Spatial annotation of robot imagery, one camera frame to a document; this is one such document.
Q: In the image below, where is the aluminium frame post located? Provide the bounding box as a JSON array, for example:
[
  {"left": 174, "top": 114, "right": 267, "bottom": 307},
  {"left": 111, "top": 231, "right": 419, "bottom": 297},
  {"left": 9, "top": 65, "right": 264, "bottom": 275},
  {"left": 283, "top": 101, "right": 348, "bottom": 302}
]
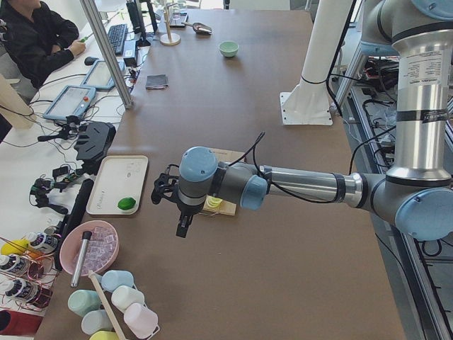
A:
[{"left": 80, "top": 0, "right": 133, "bottom": 109}]

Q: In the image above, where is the metal tube with black cap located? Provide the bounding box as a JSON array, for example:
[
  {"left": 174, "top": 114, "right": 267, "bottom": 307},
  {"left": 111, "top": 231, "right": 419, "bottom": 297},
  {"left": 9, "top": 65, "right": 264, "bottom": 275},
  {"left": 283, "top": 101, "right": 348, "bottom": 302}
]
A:
[{"left": 70, "top": 231, "right": 92, "bottom": 288}]

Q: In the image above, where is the yellow pastel cup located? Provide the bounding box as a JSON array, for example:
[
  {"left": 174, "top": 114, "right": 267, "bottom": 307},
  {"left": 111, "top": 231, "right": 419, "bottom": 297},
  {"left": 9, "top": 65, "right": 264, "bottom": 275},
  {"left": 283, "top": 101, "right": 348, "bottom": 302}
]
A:
[{"left": 89, "top": 330, "right": 119, "bottom": 340}]

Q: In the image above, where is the white camera post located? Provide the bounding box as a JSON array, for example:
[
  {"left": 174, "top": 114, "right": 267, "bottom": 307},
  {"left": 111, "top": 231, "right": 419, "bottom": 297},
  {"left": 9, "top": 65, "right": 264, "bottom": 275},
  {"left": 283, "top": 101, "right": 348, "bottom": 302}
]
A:
[{"left": 280, "top": 0, "right": 355, "bottom": 125}]

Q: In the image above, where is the light green bowl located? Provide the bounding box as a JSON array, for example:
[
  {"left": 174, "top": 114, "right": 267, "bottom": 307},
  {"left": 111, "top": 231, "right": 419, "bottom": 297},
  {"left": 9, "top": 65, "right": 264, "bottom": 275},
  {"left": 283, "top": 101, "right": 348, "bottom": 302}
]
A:
[{"left": 219, "top": 41, "right": 239, "bottom": 58}]

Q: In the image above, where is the light blue pastel cup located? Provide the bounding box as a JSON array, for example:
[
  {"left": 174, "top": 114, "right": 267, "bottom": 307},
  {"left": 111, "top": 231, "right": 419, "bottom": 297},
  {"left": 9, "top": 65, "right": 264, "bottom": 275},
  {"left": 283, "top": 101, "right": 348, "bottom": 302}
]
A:
[{"left": 81, "top": 310, "right": 113, "bottom": 335}]

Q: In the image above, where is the pink bowl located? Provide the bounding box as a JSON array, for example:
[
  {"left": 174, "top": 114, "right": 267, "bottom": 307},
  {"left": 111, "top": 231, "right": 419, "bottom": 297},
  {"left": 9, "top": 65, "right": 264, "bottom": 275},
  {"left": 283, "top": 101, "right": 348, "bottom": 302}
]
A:
[{"left": 59, "top": 220, "right": 120, "bottom": 276}]

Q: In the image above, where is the seated person in black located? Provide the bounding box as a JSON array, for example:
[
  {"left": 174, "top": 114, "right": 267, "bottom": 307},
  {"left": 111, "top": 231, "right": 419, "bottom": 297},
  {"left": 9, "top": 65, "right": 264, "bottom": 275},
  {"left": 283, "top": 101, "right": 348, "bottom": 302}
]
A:
[{"left": 1, "top": 1, "right": 86, "bottom": 89}]

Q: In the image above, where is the black keyboard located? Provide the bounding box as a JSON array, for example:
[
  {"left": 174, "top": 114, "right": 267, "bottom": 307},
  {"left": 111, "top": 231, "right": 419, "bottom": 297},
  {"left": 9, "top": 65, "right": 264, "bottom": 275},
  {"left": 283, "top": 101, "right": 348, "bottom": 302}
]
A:
[{"left": 107, "top": 24, "right": 127, "bottom": 56}]

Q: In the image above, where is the green lime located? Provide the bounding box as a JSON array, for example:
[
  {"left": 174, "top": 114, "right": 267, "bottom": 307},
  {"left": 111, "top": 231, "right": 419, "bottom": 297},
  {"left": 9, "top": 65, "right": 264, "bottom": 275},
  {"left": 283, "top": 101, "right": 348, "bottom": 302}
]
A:
[{"left": 117, "top": 197, "right": 137, "bottom": 211}]

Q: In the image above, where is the cream rabbit tray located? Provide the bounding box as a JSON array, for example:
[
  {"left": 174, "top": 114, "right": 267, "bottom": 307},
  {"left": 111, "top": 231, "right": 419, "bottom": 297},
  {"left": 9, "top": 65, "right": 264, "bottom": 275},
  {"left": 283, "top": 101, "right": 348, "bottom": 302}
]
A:
[{"left": 86, "top": 155, "right": 148, "bottom": 215}]

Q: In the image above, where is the wooden mug tree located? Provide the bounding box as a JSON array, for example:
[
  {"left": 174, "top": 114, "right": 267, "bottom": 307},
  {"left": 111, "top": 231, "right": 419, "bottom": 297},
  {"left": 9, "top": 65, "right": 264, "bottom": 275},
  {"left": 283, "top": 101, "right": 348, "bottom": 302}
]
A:
[{"left": 160, "top": 4, "right": 180, "bottom": 46}]

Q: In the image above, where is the pink pastel cup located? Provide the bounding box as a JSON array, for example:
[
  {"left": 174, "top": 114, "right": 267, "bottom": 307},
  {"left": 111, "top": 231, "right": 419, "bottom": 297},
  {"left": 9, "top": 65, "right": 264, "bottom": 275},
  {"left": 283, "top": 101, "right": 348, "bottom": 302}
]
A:
[{"left": 123, "top": 303, "right": 159, "bottom": 339}]

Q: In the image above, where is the bamboo cutting board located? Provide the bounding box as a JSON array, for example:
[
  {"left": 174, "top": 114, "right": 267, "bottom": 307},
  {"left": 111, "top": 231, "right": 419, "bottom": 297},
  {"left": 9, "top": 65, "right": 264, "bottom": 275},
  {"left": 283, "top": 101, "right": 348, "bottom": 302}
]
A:
[{"left": 202, "top": 148, "right": 243, "bottom": 216}]

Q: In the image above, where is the far teach pendant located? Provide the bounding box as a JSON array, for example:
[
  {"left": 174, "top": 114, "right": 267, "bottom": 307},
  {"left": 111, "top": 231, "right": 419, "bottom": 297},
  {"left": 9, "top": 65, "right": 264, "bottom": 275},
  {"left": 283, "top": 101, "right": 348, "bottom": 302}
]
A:
[{"left": 81, "top": 59, "right": 115, "bottom": 91}]

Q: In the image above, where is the near teach pendant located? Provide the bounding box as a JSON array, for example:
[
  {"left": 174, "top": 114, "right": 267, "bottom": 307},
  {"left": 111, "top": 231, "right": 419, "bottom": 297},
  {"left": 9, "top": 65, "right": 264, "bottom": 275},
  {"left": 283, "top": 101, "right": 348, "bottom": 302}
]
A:
[{"left": 42, "top": 86, "right": 96, "bottom": 121}]

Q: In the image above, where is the grey folded cloth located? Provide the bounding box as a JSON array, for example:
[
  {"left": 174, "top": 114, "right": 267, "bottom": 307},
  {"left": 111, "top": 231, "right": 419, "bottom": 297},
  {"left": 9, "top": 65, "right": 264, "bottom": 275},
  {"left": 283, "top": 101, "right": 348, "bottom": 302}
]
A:
[{"left": 145, "top": 74, "right": 168, "bottom": 90}]

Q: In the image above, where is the metal scoop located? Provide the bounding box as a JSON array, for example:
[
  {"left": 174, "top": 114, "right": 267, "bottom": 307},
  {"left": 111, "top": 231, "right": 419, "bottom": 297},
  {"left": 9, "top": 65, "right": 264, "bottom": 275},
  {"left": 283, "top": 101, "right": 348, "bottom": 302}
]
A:
[{"left": 183, "top": 21, "right": 212, "bottom": 35}]

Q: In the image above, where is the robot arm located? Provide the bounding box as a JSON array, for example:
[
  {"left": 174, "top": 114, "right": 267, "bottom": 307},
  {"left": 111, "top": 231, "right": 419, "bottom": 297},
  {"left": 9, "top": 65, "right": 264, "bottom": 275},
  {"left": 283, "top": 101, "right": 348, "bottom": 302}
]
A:
[{"left": 171, "top": 1, "right": 452, "bottom": 241}]

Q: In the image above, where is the green pastel cup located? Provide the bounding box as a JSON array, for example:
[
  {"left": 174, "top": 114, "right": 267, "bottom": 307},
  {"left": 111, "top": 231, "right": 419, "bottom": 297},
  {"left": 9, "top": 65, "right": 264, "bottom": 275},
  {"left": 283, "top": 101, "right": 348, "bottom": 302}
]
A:
[{"left": 67, "top": 290, "right": 101, "bottom": 317}]

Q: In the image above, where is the lemon slice stack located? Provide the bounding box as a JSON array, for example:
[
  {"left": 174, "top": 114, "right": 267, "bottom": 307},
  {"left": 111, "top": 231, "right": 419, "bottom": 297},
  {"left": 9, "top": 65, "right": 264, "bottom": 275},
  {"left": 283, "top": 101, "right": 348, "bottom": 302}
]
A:
[{"left": 205, "top": 195, "right": 223, "bottom": 209}]

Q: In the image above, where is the teach pendant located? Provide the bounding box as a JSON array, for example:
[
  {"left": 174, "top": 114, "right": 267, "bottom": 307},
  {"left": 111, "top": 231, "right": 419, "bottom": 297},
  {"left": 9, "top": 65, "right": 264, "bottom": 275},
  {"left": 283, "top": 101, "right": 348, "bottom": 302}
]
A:
[
  {"left": 81, "top": 59, "right": 115, "bottom": 91},
  {"left": 42, "top": 86, "right": 96, "bottom": 121}
]

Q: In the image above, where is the yellow lemon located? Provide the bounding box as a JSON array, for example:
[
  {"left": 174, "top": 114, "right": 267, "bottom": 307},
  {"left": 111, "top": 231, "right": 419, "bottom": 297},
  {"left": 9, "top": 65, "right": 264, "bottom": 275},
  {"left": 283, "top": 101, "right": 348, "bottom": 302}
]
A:
[{"left": 1, "top": 239, "right": 29, "bottom": 255}]

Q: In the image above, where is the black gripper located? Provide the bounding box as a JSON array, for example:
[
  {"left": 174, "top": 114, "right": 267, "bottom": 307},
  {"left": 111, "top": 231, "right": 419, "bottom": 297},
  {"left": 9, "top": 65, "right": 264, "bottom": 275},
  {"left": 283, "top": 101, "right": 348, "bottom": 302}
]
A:
[{"left": 176, "top": 200, "right": 204, "bottom": 237}]

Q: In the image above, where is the white pastel cup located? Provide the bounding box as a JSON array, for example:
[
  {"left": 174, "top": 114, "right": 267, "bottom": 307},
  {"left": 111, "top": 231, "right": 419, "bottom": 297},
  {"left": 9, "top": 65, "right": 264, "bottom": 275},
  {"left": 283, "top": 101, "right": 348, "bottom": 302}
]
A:
[{"left": 111, "top": 285, "right": 145, "bottom": 312}]

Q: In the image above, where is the black cylinder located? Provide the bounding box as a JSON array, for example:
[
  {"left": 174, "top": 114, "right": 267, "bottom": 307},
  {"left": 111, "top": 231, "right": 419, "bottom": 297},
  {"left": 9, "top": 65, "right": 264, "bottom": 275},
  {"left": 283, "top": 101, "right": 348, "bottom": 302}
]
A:
[{"left": 54, "top": 178, "right": 94, "bottom": 271}]

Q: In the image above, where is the black headset stand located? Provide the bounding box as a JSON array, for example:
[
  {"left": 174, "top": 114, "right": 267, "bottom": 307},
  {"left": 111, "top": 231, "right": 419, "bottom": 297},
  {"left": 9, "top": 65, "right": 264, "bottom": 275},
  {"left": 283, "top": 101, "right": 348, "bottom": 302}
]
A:
[{"left": 74, "top": 122, "right": 116, "bottom": 175}]

